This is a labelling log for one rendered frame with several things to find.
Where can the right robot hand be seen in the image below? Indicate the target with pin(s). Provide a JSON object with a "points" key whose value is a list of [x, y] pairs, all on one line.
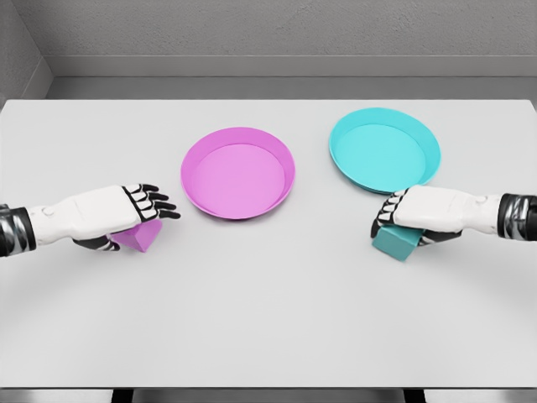
{"points": [[423, 210]]}

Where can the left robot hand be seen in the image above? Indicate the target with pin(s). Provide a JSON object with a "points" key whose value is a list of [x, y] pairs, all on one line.
{"points": [[107, 207]]}

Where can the teal block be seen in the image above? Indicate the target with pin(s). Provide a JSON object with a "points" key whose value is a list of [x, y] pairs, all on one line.
{"points": [[396, 243]]}

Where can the pink block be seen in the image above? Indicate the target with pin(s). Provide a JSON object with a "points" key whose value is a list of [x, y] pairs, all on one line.
{"points": [[140, 237]]}

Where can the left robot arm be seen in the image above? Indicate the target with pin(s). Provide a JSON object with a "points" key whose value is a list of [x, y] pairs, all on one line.
{"points": [[31, 224]]}

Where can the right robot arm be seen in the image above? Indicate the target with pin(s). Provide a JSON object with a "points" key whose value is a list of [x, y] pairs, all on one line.
{"points": [[501, 216]]}

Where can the cyan plate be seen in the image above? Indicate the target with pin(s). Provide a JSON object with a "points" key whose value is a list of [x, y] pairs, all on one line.
{"points": [[384, 151]]}

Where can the pink plate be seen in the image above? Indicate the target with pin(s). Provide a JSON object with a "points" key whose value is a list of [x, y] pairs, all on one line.
{"points": [[238, 173]]}

